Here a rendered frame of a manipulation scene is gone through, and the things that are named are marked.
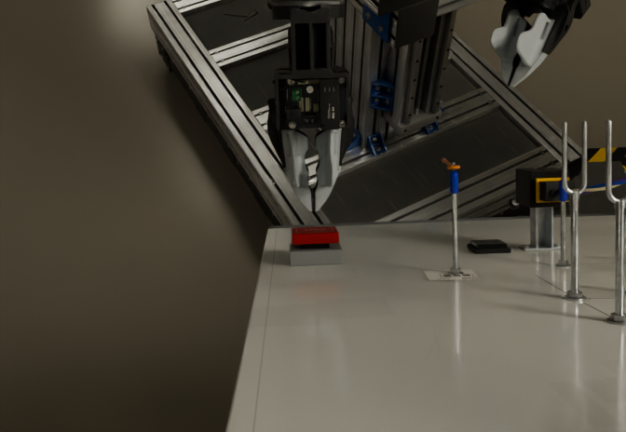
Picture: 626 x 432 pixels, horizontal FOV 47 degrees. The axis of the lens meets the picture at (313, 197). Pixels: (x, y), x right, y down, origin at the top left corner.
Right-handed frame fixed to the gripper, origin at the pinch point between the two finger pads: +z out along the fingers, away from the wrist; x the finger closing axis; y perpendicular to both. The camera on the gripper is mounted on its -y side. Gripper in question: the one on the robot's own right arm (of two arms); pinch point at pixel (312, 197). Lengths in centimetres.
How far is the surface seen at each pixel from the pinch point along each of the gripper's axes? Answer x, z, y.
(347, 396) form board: 0.3, 0.1, 40.4
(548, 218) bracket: 26.5, 4.0, -2.1
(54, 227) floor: -73, 43, -134
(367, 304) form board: 3.5, 3.5, 21.0
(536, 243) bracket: 24.7, 6.4, -0.4
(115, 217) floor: -55, 41, -136
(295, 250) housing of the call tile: -2.1, 5.0, 2.8
